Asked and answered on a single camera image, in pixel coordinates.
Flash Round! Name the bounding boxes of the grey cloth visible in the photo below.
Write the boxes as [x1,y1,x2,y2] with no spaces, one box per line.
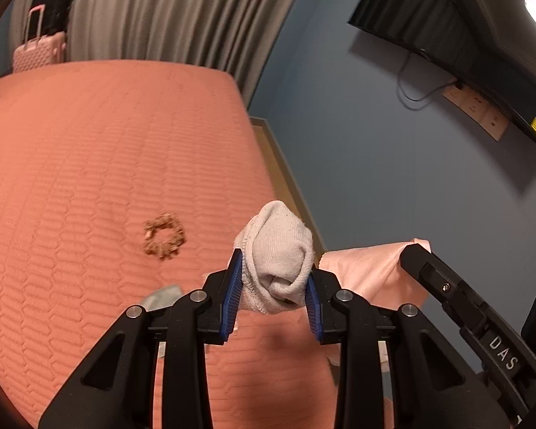
[142,283,182,311]

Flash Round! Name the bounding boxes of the pink quilted bed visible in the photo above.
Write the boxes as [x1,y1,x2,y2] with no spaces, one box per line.
[0,59,336,429]

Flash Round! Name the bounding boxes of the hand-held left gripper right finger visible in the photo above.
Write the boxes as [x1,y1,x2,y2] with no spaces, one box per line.
[304,268,514,429]

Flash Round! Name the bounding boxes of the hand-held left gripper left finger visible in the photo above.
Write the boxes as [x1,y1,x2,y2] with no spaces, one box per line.
[38,248,244,429]

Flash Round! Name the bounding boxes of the beige wall socket panel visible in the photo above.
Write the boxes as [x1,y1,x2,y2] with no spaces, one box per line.
[441,81,510,142]

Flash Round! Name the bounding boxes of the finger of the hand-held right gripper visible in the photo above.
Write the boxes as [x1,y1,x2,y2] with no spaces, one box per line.
[399,243,496,345]

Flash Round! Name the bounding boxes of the black power cable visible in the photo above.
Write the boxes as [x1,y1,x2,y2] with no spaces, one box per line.
[397,50,463,112]

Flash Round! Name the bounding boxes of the off-white sock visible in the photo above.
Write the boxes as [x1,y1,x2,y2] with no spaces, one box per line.
[237,200,316,316]

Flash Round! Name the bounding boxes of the grey curtain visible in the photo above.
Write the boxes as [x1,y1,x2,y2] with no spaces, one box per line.
[0,0,316,112]

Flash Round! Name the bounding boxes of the pink hard-shell suitcase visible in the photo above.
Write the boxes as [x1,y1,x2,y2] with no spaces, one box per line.
[11,6,68,73]

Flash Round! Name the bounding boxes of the black hard-shell suitcase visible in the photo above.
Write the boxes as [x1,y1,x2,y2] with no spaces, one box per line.
[28,0,80,37]

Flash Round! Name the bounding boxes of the black wall television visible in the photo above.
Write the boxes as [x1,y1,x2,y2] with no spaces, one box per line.
[347,0,536,147]

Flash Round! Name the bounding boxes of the peach pink cloth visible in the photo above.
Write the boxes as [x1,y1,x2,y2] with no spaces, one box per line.
[319,239,433,311]

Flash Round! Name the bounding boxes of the tan satin scrunchie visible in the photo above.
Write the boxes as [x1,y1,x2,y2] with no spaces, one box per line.
[143,212,186,263]

